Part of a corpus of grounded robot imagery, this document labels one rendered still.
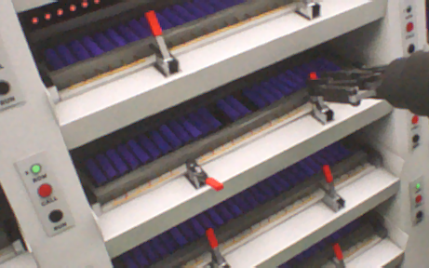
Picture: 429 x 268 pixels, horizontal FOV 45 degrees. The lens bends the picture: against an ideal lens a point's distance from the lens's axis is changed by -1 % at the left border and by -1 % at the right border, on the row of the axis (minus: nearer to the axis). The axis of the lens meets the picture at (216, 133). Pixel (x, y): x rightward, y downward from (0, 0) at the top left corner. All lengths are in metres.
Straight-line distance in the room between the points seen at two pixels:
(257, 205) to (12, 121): 0.53
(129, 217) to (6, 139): 0.23
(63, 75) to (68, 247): 0.24
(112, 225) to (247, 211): 0.32
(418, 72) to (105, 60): 0.43
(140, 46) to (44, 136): 0.20
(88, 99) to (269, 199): 0.46
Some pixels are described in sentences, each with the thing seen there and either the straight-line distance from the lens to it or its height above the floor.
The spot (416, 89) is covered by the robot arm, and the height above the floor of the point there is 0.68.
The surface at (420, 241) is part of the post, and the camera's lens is 1.30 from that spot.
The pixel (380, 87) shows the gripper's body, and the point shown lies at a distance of 0.78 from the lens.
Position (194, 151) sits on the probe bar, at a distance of 0.89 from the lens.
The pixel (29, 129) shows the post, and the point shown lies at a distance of 0.71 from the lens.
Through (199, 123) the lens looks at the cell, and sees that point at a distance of 0.94.
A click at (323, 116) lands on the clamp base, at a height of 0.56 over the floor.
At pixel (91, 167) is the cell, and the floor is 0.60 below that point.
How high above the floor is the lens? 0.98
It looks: 26 degrees down
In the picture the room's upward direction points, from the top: 13 degrees counter-clockwise
